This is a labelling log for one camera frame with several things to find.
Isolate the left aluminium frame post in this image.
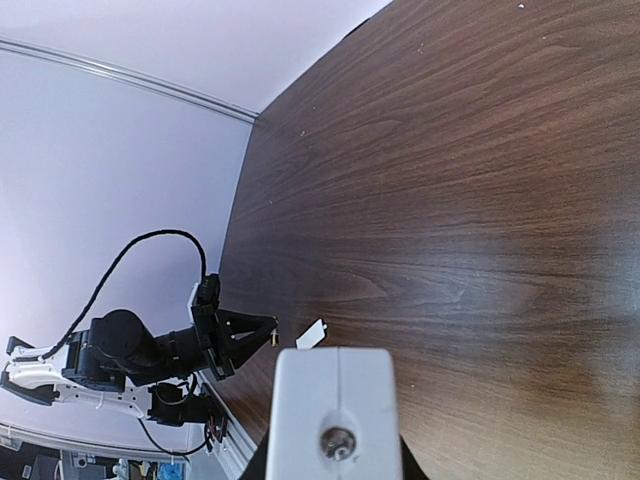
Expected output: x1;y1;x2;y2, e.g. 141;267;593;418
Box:
1;38;259;125

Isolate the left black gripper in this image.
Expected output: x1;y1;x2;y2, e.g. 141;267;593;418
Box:
155;309;276;381

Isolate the front aluminium rail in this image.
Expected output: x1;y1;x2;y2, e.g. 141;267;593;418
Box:
1;377;256;479

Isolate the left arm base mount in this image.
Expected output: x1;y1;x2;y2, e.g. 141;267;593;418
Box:
147;382;229;446

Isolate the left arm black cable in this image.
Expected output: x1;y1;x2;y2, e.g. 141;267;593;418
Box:
42;229;209;361

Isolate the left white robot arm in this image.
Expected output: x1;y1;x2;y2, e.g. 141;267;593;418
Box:
1;307;278;427

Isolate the white battery cover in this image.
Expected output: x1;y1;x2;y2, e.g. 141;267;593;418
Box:
295;318;328;350

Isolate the white remote control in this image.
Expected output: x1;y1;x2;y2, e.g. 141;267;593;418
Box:
266;347;403;479

